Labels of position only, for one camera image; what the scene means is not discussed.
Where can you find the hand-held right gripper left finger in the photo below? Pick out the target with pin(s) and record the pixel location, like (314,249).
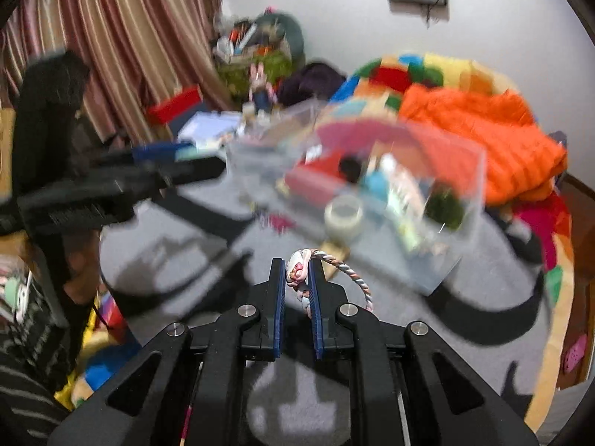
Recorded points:
(279,309)

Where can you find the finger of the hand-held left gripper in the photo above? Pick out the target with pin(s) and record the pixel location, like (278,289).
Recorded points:
(162,151)
(190,172)

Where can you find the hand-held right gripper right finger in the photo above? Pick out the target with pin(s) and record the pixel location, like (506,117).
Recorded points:
(316,311)

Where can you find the clear plastic box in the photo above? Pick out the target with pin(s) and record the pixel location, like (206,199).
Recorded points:
(260,172)

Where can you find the white tape roll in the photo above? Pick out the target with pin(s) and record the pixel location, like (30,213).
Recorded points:
(344,216)

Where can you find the red packet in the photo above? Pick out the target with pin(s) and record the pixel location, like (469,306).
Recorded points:
(311,183)

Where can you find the person's left hand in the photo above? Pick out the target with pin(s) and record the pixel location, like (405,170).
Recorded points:
(83,265)

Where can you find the red box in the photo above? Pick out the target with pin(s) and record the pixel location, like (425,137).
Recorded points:
(174,107)

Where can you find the blue white papers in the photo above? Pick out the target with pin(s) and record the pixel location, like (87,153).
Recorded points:
(209,125)

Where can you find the rabbit topped bottle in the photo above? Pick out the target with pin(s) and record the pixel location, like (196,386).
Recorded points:
(261,93)

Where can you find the grey black blanket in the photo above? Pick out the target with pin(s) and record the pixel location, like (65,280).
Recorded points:
(418,357)

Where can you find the striped brown curtain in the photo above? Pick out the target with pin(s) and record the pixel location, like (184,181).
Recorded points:
(139,32)

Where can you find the dark purple clothing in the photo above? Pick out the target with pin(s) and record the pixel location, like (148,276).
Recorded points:
(311,83)

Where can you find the dark green round object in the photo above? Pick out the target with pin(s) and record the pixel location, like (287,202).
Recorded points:
(444,209)

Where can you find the grey green pillow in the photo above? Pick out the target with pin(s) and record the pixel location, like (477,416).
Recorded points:
(288,28)

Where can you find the colourful cloth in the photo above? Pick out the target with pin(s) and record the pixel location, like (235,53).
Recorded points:
(102,367)

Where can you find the orange down jacket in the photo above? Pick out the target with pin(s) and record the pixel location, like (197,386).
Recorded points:
(488,134)

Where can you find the pink shoe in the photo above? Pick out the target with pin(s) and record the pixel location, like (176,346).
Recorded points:
(574,355)

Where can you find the person's dark patterned clothing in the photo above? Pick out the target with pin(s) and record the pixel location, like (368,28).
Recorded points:
(23,381)

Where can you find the colourful patchwork quilt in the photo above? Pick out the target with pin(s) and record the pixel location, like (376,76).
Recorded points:
(465,72)

